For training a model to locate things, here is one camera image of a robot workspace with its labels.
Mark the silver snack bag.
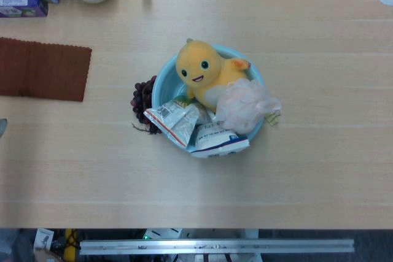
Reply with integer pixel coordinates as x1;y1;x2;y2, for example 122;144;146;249
143;96;213;148

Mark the pink mesh bath loofah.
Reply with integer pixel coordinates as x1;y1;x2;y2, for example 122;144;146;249
216;78;282;136

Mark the yellow plush duck toy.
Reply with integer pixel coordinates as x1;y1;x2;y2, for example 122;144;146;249
174;38;251;113

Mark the light blue plastic basin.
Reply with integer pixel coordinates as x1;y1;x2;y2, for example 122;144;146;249
151;44;265;154

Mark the white blue salt bag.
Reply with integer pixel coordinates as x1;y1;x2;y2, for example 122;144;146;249
190;120;250;159

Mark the dark purple grape bunch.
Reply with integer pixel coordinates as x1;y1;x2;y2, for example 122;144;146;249
131;75;162;136

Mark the yellow green paper tag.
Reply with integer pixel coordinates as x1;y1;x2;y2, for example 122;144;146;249
265;111;282;126

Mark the brown cloth mat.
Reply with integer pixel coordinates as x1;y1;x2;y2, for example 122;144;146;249
0;37;93;102

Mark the purple box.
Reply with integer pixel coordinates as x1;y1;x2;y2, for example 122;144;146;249
0;0;49;18

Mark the aluminium rail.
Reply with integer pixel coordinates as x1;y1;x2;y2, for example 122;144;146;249
79;239;356;256

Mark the yellow black strap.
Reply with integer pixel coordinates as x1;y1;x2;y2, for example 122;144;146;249
64;228;77;262

